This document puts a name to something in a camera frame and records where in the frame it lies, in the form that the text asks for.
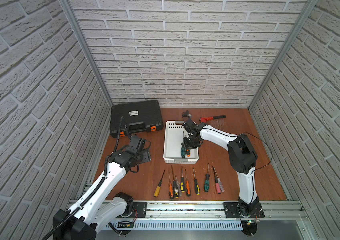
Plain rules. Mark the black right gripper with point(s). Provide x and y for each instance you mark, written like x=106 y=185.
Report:
x=187 y=146

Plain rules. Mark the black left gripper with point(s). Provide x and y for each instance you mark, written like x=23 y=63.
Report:
x=148 y=156

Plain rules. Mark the yellow handle screwdriver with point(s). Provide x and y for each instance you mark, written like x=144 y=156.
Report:
x=157 y=190

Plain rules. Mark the green handle screwdriver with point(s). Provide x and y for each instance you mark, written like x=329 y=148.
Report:
x=207 y=180

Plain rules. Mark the green black screwdriver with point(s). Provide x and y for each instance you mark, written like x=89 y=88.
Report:
x=183 y=149

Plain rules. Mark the pink handle screwdriver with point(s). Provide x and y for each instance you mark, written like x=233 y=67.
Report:
x=218 y=189

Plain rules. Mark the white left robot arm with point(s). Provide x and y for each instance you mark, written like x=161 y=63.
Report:
x=87 y=216

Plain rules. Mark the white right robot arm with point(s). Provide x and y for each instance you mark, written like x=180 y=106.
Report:
x=242 y=156

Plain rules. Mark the white plastic bin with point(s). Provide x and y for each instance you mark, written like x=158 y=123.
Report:
x=174 y=137

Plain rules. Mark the small silver screwdriver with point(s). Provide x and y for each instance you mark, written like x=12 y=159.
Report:
x=179 y=187

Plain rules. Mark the red pipe wrench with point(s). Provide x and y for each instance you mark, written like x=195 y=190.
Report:
x=205 y=120

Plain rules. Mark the small black tool part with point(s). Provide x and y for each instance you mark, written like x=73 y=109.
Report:
x=186 y=114

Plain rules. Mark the black plastic tool case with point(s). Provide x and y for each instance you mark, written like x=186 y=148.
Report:
x=144 y=116

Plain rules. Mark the orange handle screwdriver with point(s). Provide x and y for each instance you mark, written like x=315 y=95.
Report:
x=188 y=189

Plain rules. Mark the aluminium mounting rail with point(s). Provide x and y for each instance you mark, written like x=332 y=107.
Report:
x=216 y=211

